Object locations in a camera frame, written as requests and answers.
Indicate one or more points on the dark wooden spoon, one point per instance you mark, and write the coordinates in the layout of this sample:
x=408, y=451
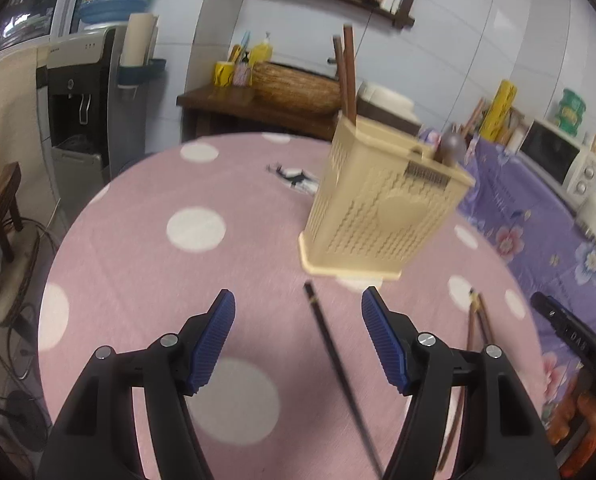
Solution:
x=450, y=147

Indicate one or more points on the stack of green noodle cups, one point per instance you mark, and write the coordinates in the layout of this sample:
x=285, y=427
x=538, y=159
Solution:
x=572, y=112

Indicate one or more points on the patterned cup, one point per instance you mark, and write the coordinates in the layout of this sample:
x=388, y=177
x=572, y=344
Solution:
x=243, y=75

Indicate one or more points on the cream plastic utensil holder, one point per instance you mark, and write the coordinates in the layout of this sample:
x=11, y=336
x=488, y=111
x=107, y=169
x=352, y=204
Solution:
x=378, y=220

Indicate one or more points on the beige cloth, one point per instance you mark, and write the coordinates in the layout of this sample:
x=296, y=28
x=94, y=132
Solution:
x=7, y=110

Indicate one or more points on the woven basin sink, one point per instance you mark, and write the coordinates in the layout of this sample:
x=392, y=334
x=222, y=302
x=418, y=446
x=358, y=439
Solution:
x=298, y=90

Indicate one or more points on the yellow soap bottle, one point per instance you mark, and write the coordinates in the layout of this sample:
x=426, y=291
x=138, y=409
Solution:
x=260, y=52

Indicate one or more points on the yellow toothbrush cup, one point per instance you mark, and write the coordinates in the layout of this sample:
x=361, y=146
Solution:
x=224, y=74

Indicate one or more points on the cream paper cup tube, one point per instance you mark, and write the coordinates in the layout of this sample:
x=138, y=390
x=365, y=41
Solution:
x=138, y=40

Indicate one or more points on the brown chopsticks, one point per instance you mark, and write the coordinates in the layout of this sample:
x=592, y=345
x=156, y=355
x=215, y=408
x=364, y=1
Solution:
x=473, y=297

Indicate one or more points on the black chopstick with gold band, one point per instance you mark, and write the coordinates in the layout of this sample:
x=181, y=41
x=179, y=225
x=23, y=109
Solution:
x=328, y=340

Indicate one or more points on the blue cup holder tray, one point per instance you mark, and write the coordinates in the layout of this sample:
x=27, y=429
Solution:
x=142, y=72

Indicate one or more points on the toothbrushes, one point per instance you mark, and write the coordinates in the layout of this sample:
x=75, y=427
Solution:
x=240, y=47

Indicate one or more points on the grey water dispenser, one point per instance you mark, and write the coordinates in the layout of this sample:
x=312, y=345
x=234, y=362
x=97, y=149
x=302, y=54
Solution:
x=82, y=110

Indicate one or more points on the white microwave oven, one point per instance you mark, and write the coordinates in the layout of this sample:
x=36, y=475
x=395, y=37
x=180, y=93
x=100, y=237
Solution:
x=553, y=152

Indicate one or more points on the purple floral cloth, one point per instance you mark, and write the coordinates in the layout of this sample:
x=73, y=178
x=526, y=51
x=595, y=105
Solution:
x=538, y=240

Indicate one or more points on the dark wooden vanity counter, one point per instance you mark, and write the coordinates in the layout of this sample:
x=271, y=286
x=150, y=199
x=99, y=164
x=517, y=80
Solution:
x=202, y=105

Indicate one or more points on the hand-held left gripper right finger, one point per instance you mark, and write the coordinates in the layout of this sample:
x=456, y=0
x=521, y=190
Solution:
x=383, y=345

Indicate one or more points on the yellow wrap roll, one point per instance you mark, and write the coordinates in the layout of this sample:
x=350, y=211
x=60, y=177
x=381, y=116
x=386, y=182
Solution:
x=498, y=110

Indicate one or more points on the glass jar with wooden lid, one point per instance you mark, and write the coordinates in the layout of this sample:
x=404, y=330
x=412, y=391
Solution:
x=517, y=137

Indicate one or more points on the black fan base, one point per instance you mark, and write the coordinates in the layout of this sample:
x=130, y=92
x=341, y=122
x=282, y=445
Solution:
x=25, y=420

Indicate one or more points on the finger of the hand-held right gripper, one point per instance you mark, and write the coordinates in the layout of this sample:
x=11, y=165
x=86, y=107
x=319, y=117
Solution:
x=568, y=330

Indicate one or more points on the white and brown rice cooker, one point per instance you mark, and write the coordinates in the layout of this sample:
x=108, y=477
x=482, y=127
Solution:
x=385, y=102

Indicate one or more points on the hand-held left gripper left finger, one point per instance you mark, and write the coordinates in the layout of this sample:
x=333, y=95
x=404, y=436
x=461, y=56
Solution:
x=210, y=345

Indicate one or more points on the dark wooden stool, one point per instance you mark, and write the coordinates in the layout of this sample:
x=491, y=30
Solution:
x=0, y=210

